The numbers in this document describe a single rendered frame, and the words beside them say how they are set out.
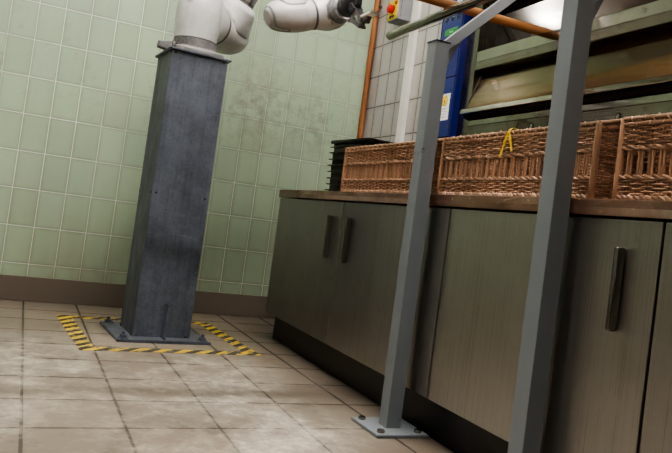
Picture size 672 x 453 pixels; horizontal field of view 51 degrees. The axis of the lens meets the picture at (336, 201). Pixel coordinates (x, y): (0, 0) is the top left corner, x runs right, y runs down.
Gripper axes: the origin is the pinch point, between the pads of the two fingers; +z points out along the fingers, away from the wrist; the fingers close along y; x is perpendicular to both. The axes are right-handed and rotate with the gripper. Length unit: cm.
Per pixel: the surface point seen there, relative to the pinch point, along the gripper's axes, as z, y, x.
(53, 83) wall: -119, 30, 81
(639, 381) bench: 110, 90, 0
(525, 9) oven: -15, -15, -68
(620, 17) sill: 42, 3, -56
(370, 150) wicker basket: -4.6, 47.5, -7.4
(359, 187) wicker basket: -9, 59, -8
